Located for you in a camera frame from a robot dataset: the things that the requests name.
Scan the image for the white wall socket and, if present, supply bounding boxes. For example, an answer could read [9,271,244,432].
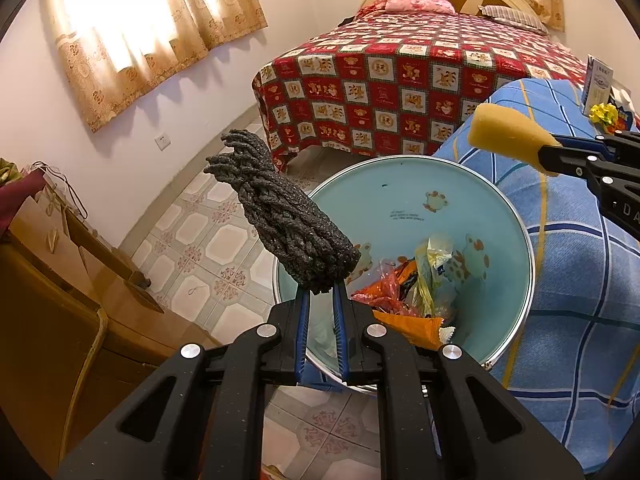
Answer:
[154,132,171,151]

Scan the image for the left window curtain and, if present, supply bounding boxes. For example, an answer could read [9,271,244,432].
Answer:
[42,0,268,131]

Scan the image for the blue plaid blanket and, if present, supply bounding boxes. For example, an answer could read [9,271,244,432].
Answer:
[433,78,640,474]

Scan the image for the yellow sponge wedge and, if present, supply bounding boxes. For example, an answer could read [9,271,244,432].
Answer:
[468,103,560,177]

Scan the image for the light blue trash bin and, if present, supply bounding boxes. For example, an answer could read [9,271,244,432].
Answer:
[271,154,537,395]

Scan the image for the striped pillow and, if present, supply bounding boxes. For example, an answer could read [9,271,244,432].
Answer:
[478,6,549,36]

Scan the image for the brown paper bag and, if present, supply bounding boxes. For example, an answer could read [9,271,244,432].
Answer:
[8,160,151,306]

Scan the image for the yellow crumpled plastic wrapper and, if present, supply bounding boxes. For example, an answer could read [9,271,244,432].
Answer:
[588,103,627,134]

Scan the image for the grey white tall carton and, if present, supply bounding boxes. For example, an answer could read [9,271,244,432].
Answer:
[582,55,614,116]

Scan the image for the wooden cabinet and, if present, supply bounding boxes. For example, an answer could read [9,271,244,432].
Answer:
[1,234,217,476]

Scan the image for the blue milk carton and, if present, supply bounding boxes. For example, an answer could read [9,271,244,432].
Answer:
[608,84,636,131]

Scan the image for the pink pillow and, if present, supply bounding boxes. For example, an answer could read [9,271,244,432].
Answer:
[384,0,456,14]

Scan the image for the orange white snack wrapper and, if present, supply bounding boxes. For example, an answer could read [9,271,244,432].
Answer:
[373,309,456,350]

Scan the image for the red patterned bed cover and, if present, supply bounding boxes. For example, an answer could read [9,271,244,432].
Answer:
[252,12,586,169]

